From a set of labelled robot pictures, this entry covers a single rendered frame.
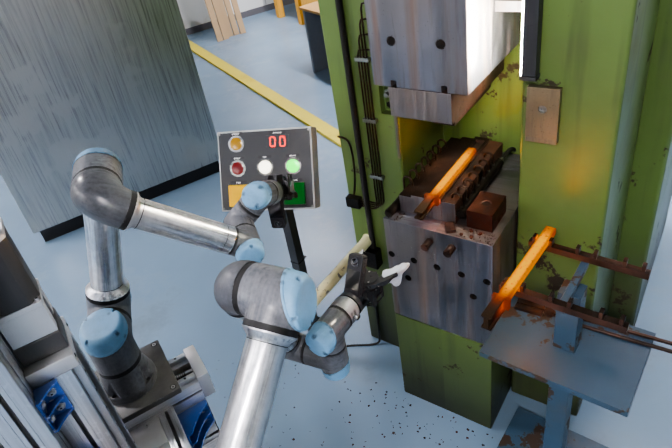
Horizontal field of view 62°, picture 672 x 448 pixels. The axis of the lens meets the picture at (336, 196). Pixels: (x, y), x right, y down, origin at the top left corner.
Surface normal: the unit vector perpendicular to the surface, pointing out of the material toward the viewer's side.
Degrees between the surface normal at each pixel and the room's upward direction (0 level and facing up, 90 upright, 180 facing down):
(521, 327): 0
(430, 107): 90
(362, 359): 0
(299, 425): 0
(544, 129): 90
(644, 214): 90
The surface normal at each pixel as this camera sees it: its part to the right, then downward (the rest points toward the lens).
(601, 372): -0.14, -0.83
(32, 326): 0.52, 0.40
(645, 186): -0.55, 0.52
